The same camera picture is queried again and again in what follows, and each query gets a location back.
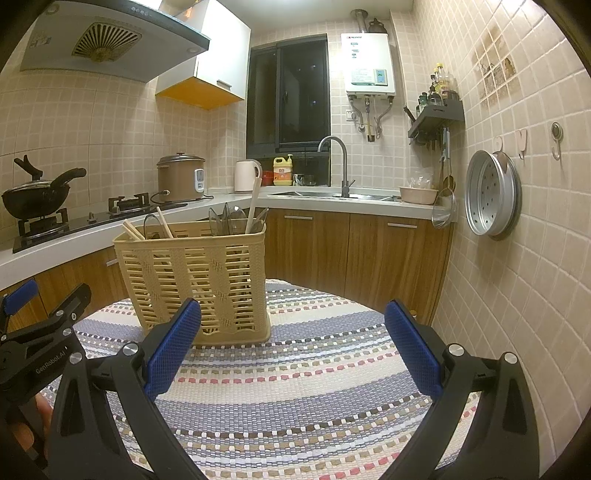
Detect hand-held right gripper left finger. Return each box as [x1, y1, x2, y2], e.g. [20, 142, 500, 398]
[46, 298, 204, 480]

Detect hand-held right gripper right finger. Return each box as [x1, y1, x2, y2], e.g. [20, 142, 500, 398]
[383, 300, 539, 480]

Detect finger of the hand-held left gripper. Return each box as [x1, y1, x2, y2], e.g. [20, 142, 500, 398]
[14, 283, 92, 345]
[0, 278, 40, 330]

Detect beige plastic utensil basket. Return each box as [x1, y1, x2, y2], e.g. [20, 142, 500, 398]
[113, 220, 272, 346]

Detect wooden spatula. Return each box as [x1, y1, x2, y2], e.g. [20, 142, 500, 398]
[245, 173, 262, 234]

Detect person's left hand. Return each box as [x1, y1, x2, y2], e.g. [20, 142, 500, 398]
[11, 396, 52, 462]

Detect wooden base cabinet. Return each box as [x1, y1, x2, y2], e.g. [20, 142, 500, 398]
[263, 208, 455, 326]
[0, 251, 132, 326]

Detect black gas stove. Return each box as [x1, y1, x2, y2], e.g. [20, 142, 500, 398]
[12, 193, 190, 254]

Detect black wok with lid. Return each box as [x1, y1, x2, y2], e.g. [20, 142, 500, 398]
[1, 155, 88, 220]

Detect striped woven table mat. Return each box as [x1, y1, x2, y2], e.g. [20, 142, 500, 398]
[39, 278, 485, 480]

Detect metal mesh strainer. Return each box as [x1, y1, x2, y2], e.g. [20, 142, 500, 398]
[431, 187, 459, 229]

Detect beige bowl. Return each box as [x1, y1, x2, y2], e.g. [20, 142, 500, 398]
[399, 186, 439, 205]

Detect brown rice cooker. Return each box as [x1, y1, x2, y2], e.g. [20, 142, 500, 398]
[156, 152, 206, 203]

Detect round metal steamer tray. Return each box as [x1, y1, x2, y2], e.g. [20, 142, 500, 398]
[465, 150, 523, 241]

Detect steel sink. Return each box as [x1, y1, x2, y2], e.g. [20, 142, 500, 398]
[267, 189, 403, 203]

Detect white electric kettle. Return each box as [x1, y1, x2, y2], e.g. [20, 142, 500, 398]
[234, 159, 263, 193]

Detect metal kitchen faucet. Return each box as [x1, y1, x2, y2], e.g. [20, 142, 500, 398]
[318, 136, 356, 199]

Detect hanging metal ladle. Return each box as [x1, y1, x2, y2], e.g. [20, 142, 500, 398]
[438, 128, 456, 191]

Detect yellow detergent bottle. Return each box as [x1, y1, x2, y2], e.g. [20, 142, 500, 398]
[273, 154, 295, 186]

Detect range hood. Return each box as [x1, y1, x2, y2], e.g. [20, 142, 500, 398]
[19, 0, 212, 85]

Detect dark framed window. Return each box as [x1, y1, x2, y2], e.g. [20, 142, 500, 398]
[246, 34, 332, 161]

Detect white gas water heater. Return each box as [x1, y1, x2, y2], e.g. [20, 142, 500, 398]
[341, 32, 399, 99]

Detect black power cord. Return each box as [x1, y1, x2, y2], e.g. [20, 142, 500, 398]
[150, 189, 189, 207]

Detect black wall spice rack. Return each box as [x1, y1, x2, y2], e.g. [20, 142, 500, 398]
[407, 100, 465, 140]

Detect water heater hoses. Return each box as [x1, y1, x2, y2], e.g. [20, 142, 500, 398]
[355, 95, 394, 142]

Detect metal wall hook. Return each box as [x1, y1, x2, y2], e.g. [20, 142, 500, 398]
[549, 122, 565, 160]

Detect white and orange wall cabinet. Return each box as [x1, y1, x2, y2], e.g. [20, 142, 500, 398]
[155, 0, 252, 111]

